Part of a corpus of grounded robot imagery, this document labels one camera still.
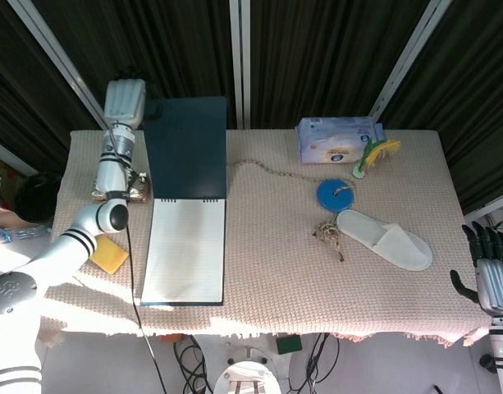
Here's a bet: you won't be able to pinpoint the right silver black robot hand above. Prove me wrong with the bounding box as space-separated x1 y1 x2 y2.
450 221 503 316

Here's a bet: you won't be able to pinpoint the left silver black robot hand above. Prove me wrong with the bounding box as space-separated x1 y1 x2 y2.
103 64 165 126

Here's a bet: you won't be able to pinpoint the dark blue spiral notebook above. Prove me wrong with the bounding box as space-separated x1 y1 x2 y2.
139 96 229 308

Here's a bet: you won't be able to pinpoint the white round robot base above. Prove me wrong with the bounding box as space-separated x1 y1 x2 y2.
212 335 293 394

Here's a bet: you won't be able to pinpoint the shiny foil snack packet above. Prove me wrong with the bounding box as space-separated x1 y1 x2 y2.
89 171 149 204

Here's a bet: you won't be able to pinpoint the white disposable slipper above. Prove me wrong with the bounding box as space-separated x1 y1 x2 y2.
336 210 434 272

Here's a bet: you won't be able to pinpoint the black round object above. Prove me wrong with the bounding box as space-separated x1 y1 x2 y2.
14 172 64 229

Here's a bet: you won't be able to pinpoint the yellow sponge block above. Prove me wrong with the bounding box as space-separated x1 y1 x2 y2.
89 235 130 275

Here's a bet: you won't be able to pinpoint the yellow green brush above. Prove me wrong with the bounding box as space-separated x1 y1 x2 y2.
352 138 401 181

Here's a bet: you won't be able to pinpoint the crumpled plastic water bottle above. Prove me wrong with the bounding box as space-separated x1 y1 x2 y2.
0 226 51 245

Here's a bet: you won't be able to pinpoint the blue round disc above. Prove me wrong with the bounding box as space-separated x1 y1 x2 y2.
316 178 354 213

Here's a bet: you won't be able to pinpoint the beige woven tablecloth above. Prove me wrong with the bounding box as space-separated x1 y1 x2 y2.
36 128 492 349

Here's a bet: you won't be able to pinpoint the light blue tissue pack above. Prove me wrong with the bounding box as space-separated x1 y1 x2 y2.
295 117 385 165

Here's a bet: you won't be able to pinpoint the dark green small box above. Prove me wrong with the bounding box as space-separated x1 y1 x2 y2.
275 335 303 356

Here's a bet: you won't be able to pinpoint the white metal frame post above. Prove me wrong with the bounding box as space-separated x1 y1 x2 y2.
368 0 457 124
7 0 115 131
228 0 252 130

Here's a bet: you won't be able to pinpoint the braided jute rope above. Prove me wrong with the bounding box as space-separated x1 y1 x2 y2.
233 158 354 264

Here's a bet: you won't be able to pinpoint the black floor cables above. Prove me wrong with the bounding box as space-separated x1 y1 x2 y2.
123 213 342 394

